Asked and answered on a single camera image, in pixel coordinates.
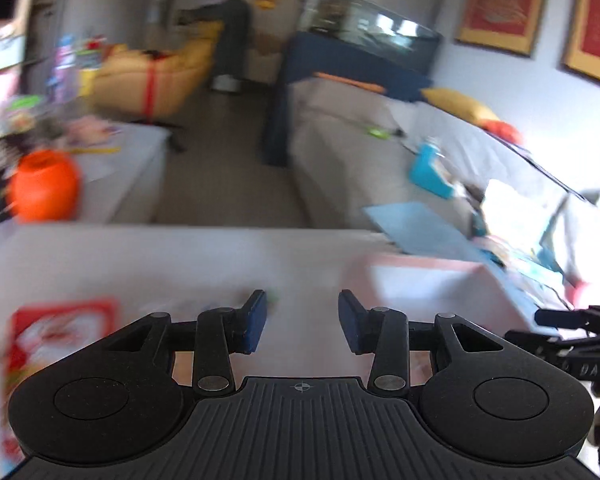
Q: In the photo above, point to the yellow armchair with red ribbon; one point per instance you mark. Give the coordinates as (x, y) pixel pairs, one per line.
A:
(145, 77)

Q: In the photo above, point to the orange-red cushion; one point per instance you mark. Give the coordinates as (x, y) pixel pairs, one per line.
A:
(502, 131)

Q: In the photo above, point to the grey sofa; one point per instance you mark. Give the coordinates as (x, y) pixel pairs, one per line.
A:
(340, 160)

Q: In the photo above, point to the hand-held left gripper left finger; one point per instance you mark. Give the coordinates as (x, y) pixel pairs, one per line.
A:
(255, 320)

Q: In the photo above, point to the yellow cushion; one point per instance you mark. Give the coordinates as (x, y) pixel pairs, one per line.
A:
(460, 105)

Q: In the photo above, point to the orange wall ornament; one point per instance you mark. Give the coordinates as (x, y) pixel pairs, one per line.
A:
(265, 1)

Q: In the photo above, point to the pink cardboard box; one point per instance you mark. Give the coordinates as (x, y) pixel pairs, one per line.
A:
(420, 285)

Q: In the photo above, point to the teal box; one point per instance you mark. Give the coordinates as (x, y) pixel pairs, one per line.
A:
(427, 172)

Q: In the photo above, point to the orange pumpkin-shaped container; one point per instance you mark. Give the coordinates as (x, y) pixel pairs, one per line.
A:
(45, 187)

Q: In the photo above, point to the dark blue cabinet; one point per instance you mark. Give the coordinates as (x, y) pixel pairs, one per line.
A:
(300, 65)

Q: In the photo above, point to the light blue sheet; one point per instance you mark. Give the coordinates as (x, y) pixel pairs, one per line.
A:
(420, 230)

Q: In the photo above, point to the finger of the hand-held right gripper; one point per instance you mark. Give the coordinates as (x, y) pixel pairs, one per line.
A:
(535, 342)
(560, 317)

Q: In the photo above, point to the low white table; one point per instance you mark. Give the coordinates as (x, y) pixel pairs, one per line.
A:
(130, 170)

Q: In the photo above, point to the red snack packet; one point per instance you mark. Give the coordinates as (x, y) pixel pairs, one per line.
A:
(55, 335)

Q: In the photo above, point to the glass fish tank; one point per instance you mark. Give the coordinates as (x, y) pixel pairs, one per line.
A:
(380, 25)

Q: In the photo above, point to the small green item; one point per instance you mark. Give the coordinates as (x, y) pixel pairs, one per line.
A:
(380, 133)

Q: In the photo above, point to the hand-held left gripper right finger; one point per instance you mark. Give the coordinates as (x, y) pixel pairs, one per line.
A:
(351, 325)

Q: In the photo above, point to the orange stick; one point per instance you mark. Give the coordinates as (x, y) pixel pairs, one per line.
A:
(350, 82)

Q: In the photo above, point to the dark hanging coat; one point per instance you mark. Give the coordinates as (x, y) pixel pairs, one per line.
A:
(232, 42)

